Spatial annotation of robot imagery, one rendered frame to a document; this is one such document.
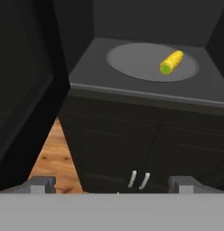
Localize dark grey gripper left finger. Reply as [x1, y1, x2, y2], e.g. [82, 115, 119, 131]
[7, 175, 57, 195]

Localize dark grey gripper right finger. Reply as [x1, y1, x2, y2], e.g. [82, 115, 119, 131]
[167, 175, 224, 195]

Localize dark cupboard door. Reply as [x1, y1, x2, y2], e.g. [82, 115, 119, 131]
[140, 119, 224, 194]
[58, 110, 163, 194]

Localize black microwave door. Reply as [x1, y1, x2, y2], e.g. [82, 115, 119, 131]
[0, 0, 71, 193]

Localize black microwave oven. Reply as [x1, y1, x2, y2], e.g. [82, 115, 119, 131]
[52, 0, 224, 117]

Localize yellow corn cob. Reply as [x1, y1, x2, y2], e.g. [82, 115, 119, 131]
[158, 50, 185, 77]

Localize grey round turntable plate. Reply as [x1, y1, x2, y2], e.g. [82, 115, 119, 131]
[105, 42, 200, 83]

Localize silver cupboard handle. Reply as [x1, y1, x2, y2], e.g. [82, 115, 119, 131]
[127, 170, 138, 189]
[138, 171, 152, 190]

